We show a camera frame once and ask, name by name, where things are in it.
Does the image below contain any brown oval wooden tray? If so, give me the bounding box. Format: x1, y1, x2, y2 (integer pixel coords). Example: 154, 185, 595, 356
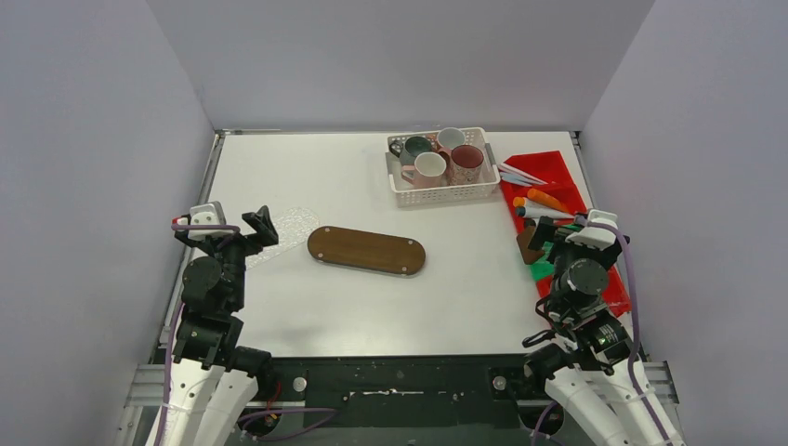
307, 226, 427, 276

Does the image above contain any white blue toothbrush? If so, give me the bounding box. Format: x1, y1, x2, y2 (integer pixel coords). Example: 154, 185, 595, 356
500, 172, 533, 187

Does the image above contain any clear textured acrylic tray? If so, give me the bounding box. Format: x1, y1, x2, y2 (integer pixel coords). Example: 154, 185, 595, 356
245, 207, 320, 269

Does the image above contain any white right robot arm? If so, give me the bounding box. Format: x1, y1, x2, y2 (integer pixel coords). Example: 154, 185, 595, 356
517, 209, 685, 445

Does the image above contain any pink mug white inside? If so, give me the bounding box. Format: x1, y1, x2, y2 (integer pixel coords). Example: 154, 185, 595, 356
401, 152, 447, 189

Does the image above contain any orange-pink mug white inside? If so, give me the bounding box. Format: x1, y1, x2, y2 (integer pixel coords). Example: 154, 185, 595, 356
436, 127, 466, 153

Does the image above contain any red plastic organizer tray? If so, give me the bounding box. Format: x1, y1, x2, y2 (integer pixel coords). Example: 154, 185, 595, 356
500, 151, 631, 317

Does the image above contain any grey-green ceramic mug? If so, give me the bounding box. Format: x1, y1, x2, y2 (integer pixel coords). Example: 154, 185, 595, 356
388, 136, 433, 165

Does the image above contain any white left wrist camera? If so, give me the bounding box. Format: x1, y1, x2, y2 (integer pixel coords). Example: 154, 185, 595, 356
188, 201, 231, 241

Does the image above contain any wooden acrylic toothbrush holder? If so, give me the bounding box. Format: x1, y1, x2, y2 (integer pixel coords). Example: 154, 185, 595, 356
516, 220, 545, 266

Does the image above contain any white toothpaste tube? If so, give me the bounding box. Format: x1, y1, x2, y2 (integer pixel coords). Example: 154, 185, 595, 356
515, 206, 574, 220

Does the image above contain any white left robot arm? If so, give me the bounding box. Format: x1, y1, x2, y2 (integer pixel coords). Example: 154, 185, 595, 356
147, 202, 279, 445

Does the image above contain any orange toothpaste tube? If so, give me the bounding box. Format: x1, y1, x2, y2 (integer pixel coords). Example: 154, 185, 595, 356
526, 188, 570, 214

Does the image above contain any white pink toothbrush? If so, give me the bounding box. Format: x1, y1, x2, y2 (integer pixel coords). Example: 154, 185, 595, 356
497, 163, 547, 185

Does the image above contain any white perforated plastic basket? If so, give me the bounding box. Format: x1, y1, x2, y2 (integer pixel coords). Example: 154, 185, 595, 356
386, 127, 501, 207

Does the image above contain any pink ghost pattern mug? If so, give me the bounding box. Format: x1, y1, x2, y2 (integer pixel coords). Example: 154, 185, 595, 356
438, 145, 484, 186

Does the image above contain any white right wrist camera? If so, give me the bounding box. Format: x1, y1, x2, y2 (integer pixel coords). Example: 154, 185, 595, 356
566, 209, 619, 250

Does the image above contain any green plastic tray insert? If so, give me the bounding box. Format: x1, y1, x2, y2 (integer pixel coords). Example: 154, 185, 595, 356
529, 243, 555, 282

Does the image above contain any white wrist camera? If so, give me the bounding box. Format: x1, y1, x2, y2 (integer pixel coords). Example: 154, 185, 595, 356
188, 201, 231, 241
566, 209, 619, 250

